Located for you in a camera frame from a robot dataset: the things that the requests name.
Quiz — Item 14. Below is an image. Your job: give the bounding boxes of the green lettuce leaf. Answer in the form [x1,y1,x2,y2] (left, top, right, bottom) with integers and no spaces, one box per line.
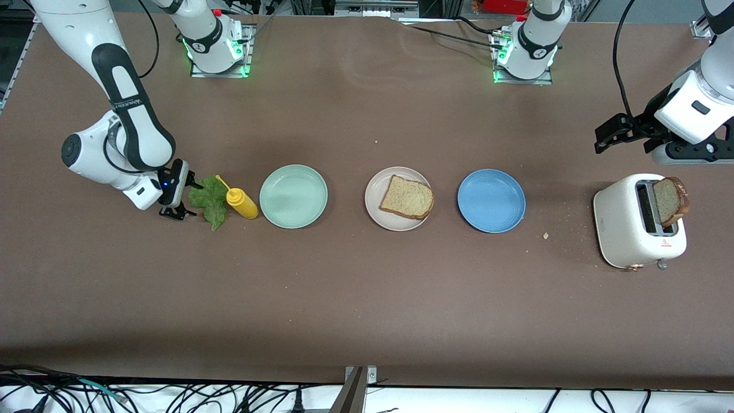
[188,175,230,232]

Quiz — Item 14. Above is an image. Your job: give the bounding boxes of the yellow mustard squeeze bottle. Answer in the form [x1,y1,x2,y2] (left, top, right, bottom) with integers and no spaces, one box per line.
[215,175,260,220]

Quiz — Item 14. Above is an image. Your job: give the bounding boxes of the light crust bread slice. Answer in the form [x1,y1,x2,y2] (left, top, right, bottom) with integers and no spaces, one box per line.
[380,175,435,220]

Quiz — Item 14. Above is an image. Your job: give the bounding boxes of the mint green plate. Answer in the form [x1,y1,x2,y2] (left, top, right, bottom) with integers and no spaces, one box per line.
[259,165,329,229]

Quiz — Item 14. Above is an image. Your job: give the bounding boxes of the blue plate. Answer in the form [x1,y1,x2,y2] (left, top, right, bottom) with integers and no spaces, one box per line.
[457,169,526,234]

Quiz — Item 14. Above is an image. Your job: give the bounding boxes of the beige plate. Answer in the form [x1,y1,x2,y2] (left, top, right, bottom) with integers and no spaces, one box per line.
[365,166,434,232]

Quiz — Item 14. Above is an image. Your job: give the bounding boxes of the dark crust bread slice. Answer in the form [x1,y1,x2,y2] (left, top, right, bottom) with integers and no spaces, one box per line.
[654,176,690,227]

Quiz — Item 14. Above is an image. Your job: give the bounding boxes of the white toaster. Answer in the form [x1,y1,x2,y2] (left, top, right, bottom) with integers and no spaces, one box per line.
[593,173,688,271]

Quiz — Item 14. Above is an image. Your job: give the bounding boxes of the red box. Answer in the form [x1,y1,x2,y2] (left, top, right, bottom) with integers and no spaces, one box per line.
[483,0,528,15]

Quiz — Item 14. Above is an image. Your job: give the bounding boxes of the grey metal box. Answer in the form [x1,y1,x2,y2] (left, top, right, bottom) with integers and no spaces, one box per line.
[334,0,419,18]

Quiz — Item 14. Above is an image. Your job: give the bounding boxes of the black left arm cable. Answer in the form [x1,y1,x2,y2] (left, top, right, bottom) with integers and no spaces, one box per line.
[612,0,637,120]

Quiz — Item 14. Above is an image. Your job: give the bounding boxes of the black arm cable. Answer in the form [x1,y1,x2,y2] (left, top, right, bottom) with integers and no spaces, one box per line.
[102,131,147,174]
[612,0,637,120]
[135,0,160,79]

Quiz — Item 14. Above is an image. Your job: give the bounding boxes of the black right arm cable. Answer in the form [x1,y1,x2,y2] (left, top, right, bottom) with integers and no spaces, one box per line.
[102,131,147,174]
[135,0,160,79]

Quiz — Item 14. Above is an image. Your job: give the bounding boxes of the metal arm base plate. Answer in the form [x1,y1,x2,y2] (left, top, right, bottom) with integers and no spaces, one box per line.
[492,29,555,85]
[190,23,253,79]

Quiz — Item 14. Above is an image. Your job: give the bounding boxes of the black cable on table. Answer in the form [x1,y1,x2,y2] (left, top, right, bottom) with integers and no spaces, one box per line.
[396,16,511,51]

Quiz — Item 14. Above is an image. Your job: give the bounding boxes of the teal cable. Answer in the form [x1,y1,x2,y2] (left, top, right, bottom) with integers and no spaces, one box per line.
[77,377,124,401]

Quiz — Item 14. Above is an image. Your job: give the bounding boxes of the aluminium frame rail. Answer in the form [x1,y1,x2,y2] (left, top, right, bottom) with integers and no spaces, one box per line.
[0,20,40,115]

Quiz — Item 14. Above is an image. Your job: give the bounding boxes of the black floor cable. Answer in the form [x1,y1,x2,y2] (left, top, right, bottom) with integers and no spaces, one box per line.
[0,364,81,396]

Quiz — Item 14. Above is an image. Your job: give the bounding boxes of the grey metal table bracket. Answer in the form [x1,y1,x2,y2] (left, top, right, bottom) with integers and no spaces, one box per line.
[330,365,379,413]

